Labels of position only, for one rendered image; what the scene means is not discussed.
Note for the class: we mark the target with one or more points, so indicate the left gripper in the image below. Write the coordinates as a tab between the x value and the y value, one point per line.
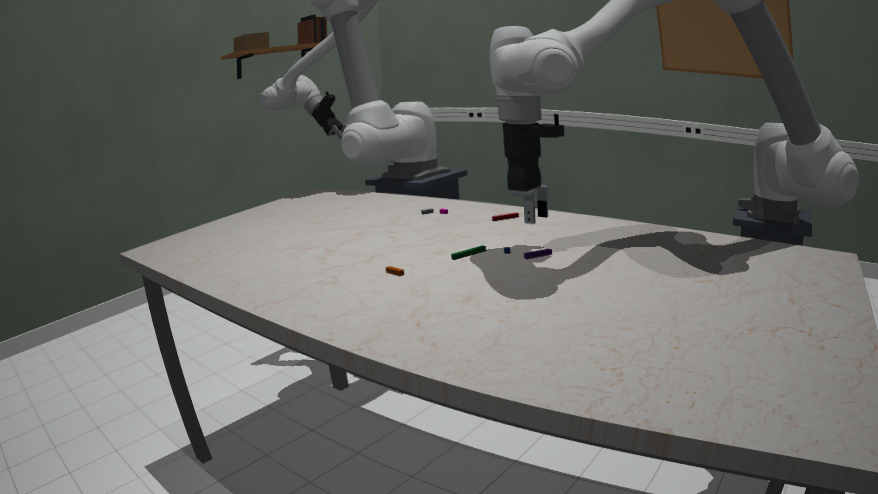
522	149

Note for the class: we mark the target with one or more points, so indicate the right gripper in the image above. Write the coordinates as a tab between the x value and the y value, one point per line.
319	108

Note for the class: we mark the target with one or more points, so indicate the purple rod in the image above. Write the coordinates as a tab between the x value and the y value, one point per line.
538	253

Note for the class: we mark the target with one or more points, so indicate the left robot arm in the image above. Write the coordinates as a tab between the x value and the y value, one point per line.
814	167

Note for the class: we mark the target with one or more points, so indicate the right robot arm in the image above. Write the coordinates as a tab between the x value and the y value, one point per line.
373	133

